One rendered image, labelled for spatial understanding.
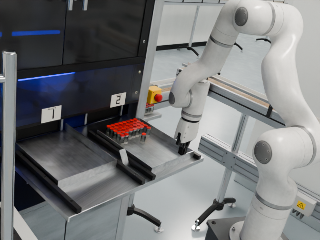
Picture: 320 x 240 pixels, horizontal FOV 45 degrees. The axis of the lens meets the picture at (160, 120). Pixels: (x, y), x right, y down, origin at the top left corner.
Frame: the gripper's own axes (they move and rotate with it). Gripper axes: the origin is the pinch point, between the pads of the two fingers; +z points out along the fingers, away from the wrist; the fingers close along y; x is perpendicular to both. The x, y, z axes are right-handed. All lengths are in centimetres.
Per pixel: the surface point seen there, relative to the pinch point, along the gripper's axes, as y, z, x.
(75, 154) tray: 36.2, 4.3, -24.4
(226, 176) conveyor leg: -86, 57, -19
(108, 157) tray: 28.4, 2.3, -13.6
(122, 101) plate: 4.5, -8.1, -35.3
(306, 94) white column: -143, 1, -7
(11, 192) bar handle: 86, -27, 20
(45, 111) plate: 44, -11, -35
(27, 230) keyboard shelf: 68, 12, -5
